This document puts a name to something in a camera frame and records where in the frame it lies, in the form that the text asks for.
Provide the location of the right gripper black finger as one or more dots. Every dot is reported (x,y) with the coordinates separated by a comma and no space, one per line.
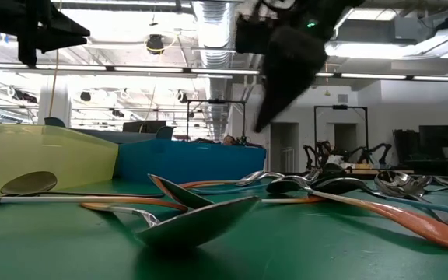
(294,66)

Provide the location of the black ceiling dome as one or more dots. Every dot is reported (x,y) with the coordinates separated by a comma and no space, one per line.
(155,44)

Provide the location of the person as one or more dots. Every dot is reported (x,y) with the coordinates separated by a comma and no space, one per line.
(229,140)
(334,159)

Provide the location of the grey-blue plastic bin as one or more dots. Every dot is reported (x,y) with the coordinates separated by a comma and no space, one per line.
(130,138)

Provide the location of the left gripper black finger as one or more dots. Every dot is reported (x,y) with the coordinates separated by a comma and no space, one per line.
(60,31)

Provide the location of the black monitor on stand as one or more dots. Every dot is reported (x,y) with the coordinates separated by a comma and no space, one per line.
(438,142)

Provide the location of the translucent yellow-green plastic bin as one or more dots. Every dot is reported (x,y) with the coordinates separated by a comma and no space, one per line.
(60,159)

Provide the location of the long ceiling light bar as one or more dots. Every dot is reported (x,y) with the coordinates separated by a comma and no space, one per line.
(224,71)

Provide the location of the green table mat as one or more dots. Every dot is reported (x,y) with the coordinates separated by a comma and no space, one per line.
(325,256)

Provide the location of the blue shallow plastic bin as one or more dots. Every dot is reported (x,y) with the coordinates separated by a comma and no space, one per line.
(208,161)

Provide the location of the large silver ceiling duct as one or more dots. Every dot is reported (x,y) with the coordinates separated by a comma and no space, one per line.
(214,39)

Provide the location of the black background monitor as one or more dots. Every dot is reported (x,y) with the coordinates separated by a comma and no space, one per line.
(142,127)

